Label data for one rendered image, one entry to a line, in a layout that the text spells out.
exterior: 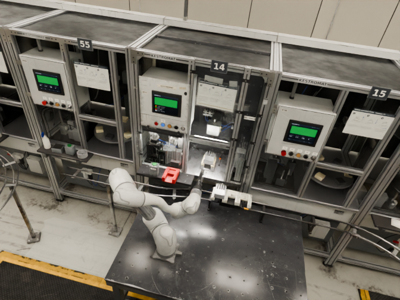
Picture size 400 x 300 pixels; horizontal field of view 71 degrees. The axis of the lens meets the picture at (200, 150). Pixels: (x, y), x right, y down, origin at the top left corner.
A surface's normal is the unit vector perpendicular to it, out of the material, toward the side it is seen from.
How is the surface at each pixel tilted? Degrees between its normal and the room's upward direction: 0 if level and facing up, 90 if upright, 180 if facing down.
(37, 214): 0
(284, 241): 0
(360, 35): 90
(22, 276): 0
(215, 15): 90
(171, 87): 90
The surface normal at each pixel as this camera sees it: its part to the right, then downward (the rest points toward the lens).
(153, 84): -0.22, 0.58
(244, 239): 0.09, -0.79
